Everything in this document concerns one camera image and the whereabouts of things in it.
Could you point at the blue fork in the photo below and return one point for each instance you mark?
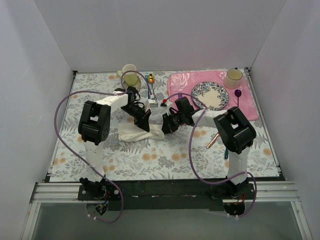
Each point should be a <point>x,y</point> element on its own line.
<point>148,85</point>

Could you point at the white cloth napkin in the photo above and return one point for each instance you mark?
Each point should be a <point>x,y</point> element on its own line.
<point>128,132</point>

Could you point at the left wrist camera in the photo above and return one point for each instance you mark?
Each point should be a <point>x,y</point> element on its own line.
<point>151,103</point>

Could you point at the rose gold knife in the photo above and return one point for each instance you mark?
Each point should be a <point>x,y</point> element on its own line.
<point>212,142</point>

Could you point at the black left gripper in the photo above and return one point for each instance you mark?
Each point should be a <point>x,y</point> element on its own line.
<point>140,116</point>

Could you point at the purple spoon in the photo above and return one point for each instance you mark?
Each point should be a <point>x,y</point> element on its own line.
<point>238,94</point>

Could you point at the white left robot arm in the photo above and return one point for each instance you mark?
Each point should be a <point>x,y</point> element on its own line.
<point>94,128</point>

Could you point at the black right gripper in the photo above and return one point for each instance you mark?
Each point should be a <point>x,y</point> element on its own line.
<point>170,121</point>

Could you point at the blue floral plate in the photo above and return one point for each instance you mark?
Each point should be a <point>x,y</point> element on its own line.
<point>211,95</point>

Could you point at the rainbow gold spoon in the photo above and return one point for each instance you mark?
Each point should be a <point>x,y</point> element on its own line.
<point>151,81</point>

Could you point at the cream enamel mug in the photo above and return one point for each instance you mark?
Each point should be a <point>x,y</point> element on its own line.
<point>233,78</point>

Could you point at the yellow green mug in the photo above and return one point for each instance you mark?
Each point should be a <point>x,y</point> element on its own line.
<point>128,67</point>

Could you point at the purple fork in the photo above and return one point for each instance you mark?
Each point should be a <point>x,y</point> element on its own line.
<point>179,95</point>

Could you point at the woven round coaster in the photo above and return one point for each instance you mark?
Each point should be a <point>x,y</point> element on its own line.
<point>137,83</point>

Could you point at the pink floral placemat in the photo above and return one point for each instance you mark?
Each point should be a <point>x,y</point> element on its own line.
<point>186,81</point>

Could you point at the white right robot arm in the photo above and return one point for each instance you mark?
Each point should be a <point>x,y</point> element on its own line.
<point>237,135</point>

